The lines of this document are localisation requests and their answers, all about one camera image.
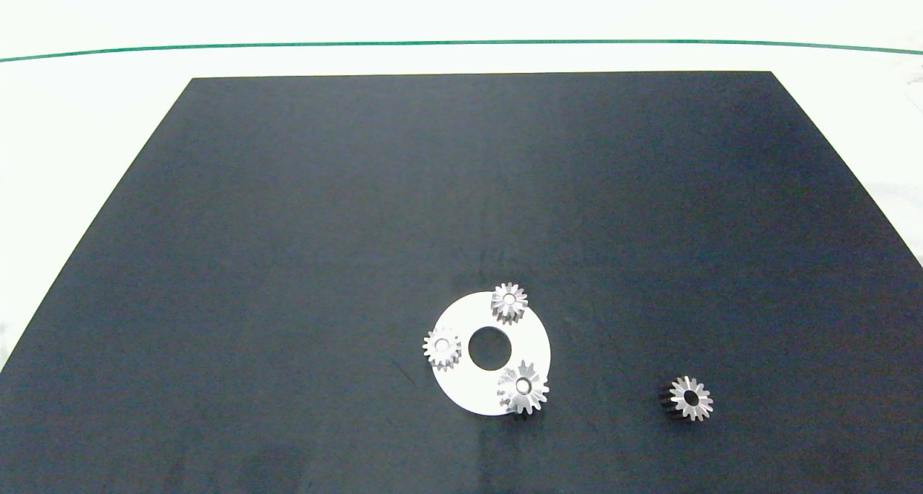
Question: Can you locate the small steel gear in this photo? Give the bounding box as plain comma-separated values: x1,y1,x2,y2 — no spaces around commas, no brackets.
490,283,529,326
423,327,462,372
660,376,715,422

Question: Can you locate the large steel gear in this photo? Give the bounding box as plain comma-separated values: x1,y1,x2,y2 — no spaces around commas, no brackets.
496,360,550,416

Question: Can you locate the round white plate with pins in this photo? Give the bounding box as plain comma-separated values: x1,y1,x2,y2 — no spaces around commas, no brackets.
430,291,552,415

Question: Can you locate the dark rectangular mat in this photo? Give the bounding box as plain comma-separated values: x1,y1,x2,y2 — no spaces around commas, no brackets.
0,71,923,494

